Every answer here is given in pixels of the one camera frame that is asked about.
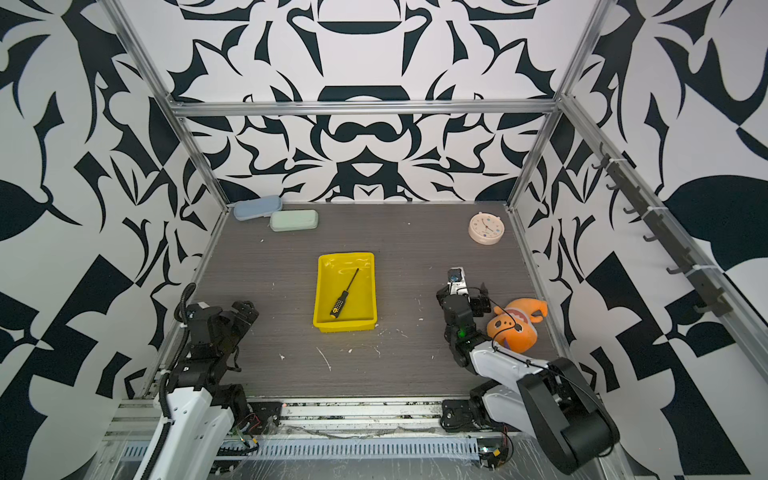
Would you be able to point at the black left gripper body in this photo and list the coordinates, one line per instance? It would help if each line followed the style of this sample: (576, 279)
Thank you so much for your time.
(239, 328)

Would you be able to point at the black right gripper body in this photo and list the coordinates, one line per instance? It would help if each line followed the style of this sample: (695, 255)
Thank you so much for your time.
(480, 307)

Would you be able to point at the black yellow screwdriver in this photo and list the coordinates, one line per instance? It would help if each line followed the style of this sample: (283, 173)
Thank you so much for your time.
(340, 302)

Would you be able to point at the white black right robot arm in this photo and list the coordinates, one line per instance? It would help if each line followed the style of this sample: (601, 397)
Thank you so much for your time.
(549, 400)

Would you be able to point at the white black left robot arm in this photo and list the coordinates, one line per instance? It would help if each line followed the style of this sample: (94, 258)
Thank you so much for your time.
(198, 411)

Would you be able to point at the yellow plastic bin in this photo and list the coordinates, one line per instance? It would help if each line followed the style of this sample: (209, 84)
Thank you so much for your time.
(333, 274)

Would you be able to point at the orange plush toy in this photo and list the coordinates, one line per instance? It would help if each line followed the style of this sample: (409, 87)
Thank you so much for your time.
(514, 326)

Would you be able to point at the round cream alarm clock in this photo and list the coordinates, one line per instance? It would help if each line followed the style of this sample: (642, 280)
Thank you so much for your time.
(486, 229)

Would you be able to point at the blue glasses case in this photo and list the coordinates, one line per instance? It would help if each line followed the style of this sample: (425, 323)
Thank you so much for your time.
(257, 208)

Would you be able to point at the green glasses case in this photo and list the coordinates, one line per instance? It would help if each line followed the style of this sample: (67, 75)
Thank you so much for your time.
(294, 220)

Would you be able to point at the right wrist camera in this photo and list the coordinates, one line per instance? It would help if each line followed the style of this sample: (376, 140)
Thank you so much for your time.
(457, 281)

